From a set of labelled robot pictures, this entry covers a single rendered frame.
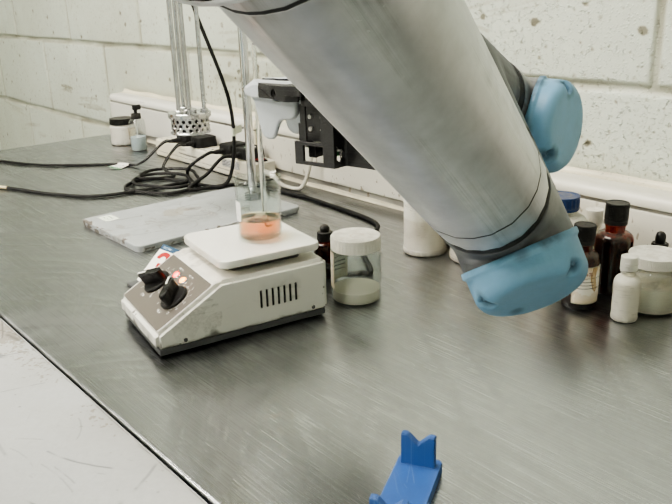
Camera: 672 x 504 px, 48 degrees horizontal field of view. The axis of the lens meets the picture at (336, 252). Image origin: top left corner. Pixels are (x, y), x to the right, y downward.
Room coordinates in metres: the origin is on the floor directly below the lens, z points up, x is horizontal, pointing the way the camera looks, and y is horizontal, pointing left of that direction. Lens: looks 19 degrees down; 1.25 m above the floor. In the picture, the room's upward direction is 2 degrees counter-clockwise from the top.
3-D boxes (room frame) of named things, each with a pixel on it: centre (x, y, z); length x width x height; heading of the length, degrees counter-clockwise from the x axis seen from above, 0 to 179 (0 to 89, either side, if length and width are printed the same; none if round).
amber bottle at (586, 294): (0.80, -0.28, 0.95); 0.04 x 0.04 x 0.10
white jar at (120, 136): (1.88, 0.52, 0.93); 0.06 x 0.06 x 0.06
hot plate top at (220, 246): (0.82, 0.10, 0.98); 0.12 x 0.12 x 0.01; 30
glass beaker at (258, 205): (0.82, 0.08, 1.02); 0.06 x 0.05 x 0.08; 142
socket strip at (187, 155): (1.60, 0.26, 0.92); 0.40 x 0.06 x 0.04; 40
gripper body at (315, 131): (0.73, -0.03, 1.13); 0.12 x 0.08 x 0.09; 48
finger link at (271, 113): (0.79, 0.07, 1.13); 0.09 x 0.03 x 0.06; 49
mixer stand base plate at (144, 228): (1.20, 0.23, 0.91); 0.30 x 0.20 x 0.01; 130
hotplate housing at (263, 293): (0.80, 0.12, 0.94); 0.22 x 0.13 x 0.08; 120
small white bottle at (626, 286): (0.76, -0.31, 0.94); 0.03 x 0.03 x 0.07
